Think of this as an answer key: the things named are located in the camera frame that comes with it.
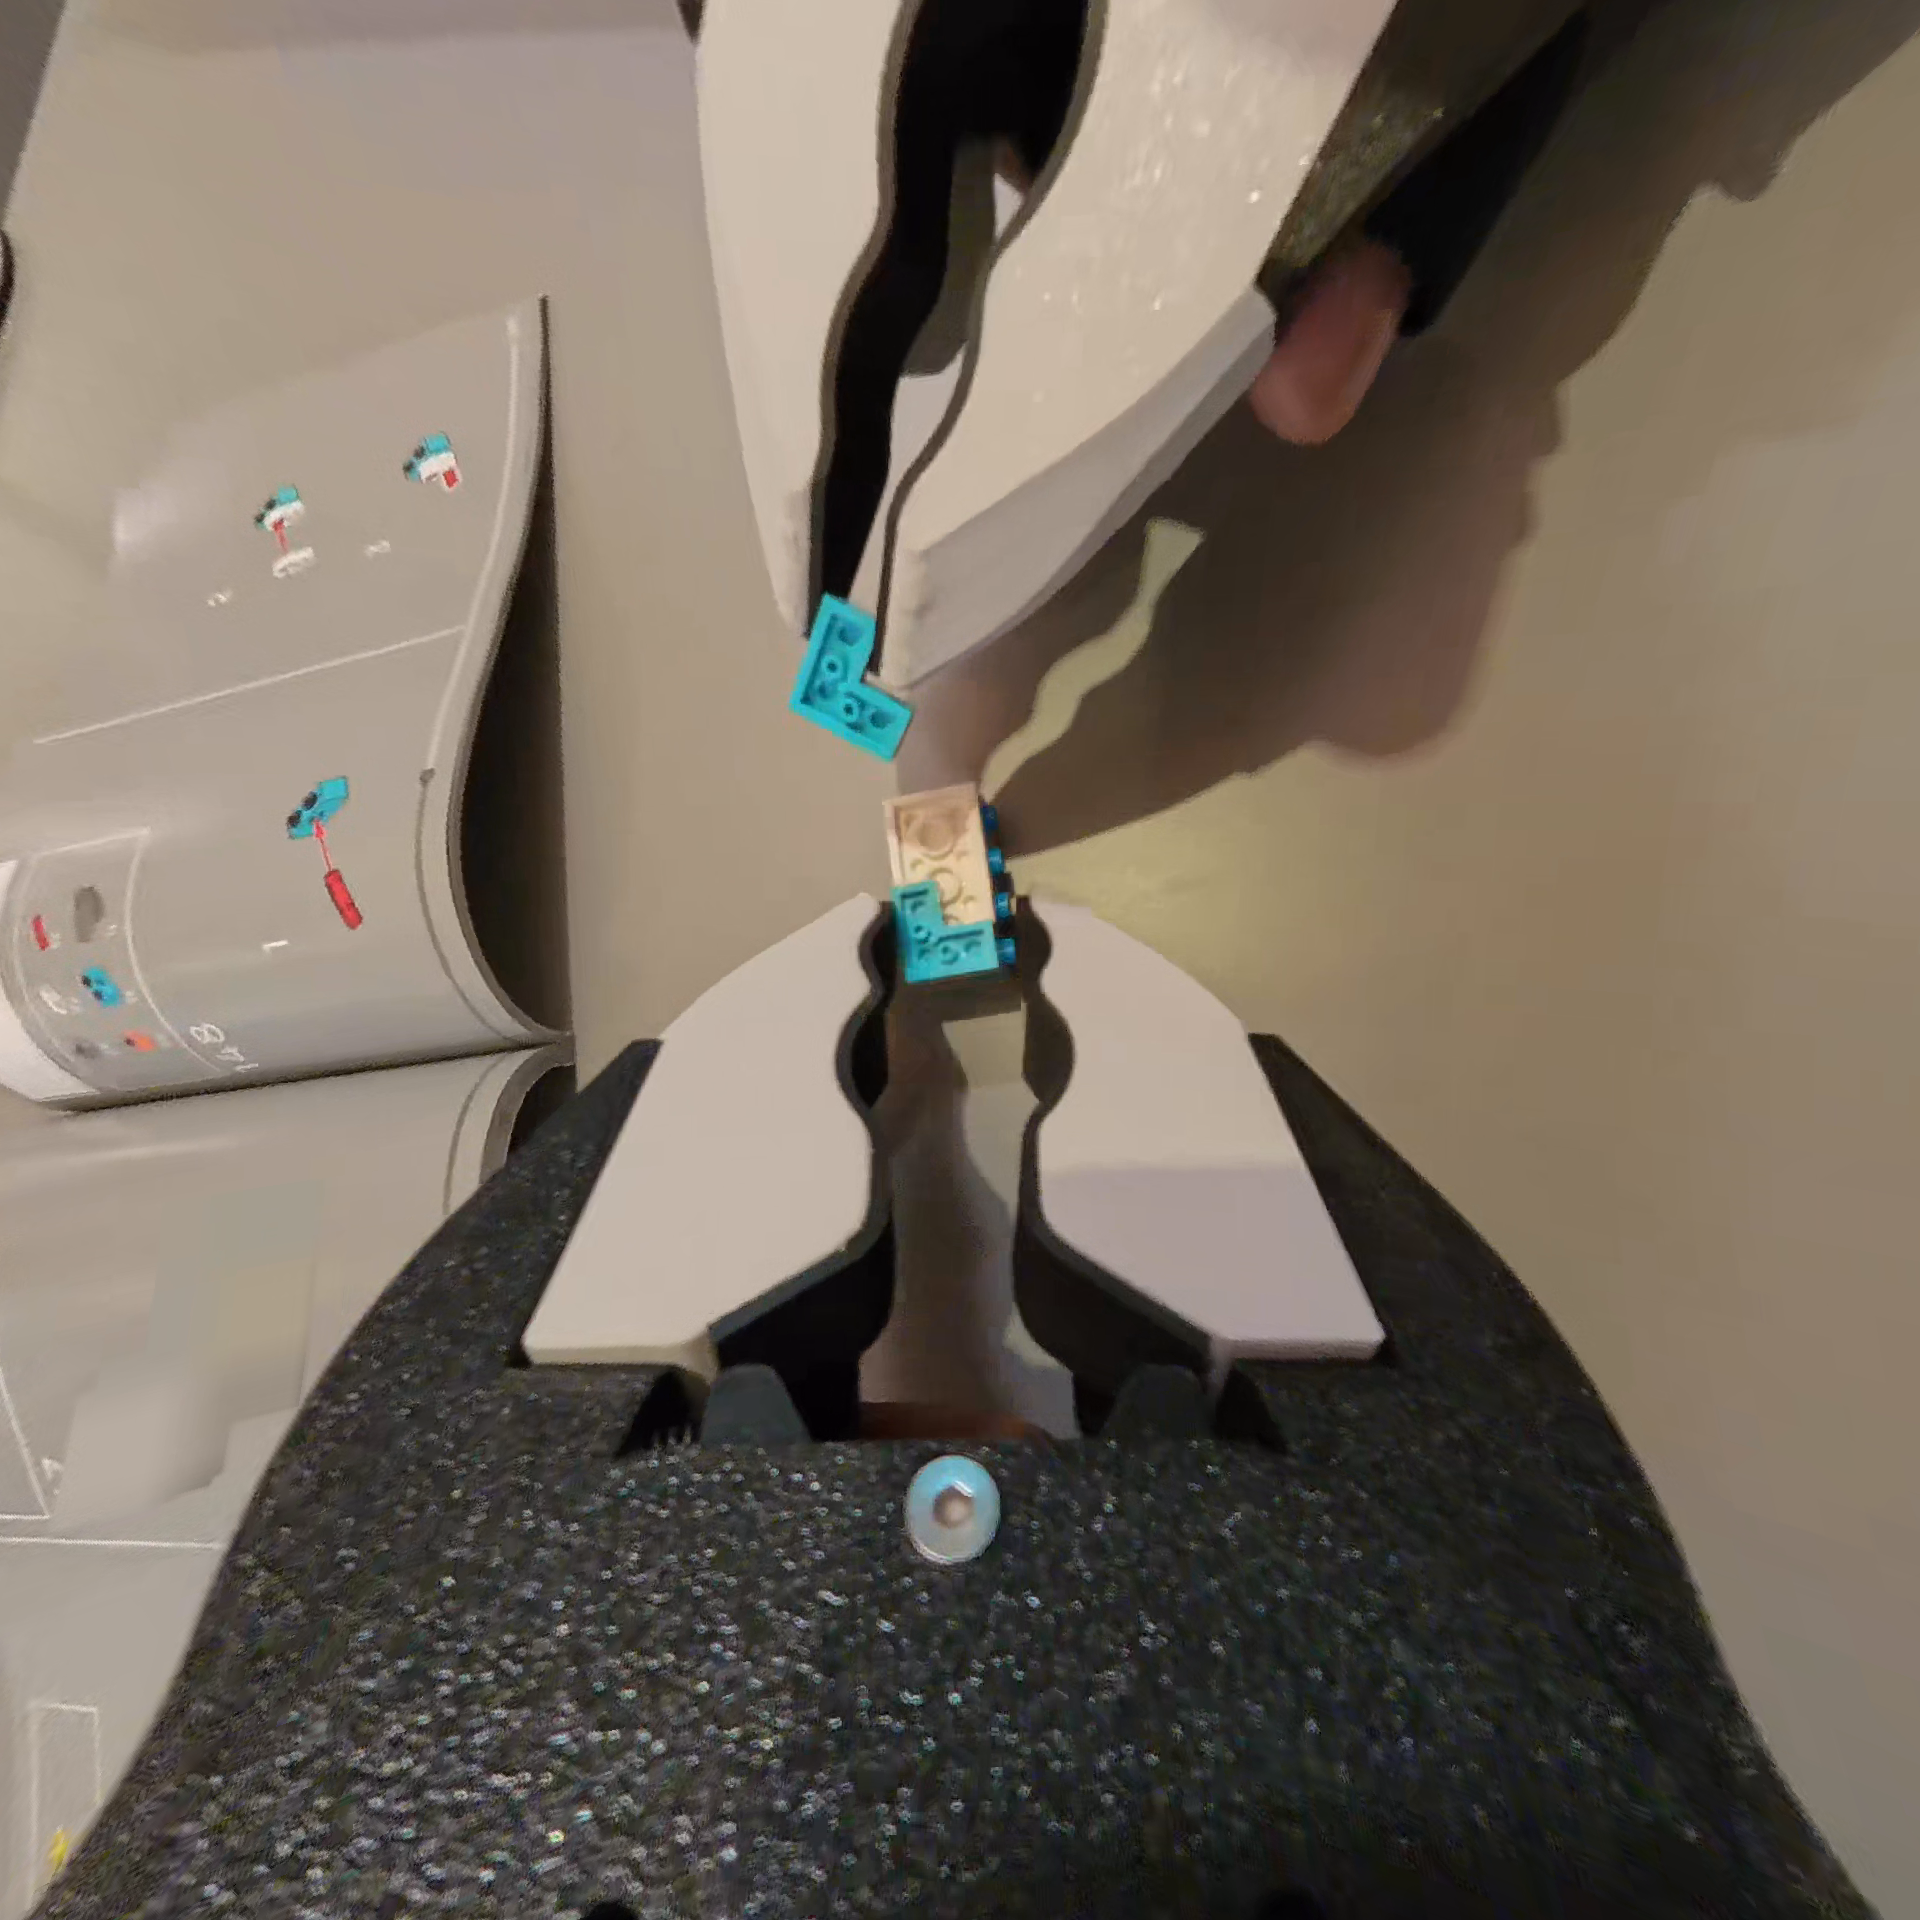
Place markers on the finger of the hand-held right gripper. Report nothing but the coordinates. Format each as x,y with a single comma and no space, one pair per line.
1141,271
780,225

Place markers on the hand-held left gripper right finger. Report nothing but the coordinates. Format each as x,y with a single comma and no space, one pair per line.
1201,1200

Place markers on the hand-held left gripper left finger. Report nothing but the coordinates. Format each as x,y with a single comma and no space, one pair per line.
721,1185

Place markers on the multicolour toy brick assembly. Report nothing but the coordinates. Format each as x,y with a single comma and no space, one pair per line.
939,849

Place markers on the teal L-shaped brick plate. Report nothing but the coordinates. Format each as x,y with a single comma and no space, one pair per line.
833,674

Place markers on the grey desk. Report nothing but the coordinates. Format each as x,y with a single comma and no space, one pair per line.
1650,1050

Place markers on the person's right hand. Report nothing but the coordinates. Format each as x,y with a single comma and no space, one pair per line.
1329,352

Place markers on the grey instruction booklet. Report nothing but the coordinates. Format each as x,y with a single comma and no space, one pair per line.
301,674

